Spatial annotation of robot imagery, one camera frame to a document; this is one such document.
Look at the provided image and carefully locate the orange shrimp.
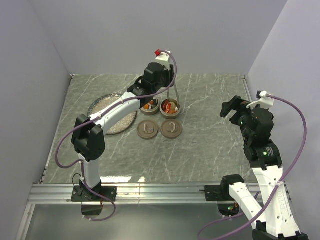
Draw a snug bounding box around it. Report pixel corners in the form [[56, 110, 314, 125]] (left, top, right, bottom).
[[164, 103, 171, 114]]

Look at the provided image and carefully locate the brown round lid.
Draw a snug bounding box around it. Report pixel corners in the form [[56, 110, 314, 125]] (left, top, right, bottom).
[[160, 119, 183, 139], [137, 120, 159, 140]]

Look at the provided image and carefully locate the beige steamed bun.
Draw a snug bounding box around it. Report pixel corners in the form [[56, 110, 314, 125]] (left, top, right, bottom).
[[169, 102, 177, 110]]

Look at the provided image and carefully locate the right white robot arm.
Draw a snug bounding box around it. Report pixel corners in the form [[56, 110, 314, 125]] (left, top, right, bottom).
[[220, 91, 309, 240]]

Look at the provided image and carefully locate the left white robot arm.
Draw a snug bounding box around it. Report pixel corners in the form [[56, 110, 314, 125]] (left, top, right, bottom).
[[71, 62, 177, 201]]

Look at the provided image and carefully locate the left round metal container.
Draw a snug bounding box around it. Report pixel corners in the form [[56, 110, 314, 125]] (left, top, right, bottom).
[[140, 97, 160, 116]]

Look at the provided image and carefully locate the round metal container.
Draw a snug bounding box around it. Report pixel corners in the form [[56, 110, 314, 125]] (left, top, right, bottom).
[[160, 99, 181, 119], [140, 97, 160, 116]]

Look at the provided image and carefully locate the right round metal container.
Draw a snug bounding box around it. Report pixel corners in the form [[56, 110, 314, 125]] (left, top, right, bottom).
[[160, 99, 181, 119]]

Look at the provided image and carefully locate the silver glitter plate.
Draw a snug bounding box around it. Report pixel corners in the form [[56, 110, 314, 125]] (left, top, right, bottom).
[[87, 92, 140, 135]]

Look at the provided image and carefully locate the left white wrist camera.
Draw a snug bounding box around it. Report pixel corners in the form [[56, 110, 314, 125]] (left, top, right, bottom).
[[154, 49, 171, 70]]

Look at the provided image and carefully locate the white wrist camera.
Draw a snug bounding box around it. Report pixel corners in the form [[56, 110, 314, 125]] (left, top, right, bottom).
[[154, 49, 171, 70], [246, 90, 275, 110]]

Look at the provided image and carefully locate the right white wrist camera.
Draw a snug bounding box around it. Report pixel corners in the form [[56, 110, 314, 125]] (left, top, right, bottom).
[[246, 90, 275, 110]]

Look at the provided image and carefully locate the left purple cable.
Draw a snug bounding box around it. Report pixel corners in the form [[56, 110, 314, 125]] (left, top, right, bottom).
[[54, 49, 178, 222]]

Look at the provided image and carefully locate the aluminium mounting rail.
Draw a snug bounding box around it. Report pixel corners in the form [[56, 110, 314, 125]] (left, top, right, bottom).
[[27, 181, 220, 205]]

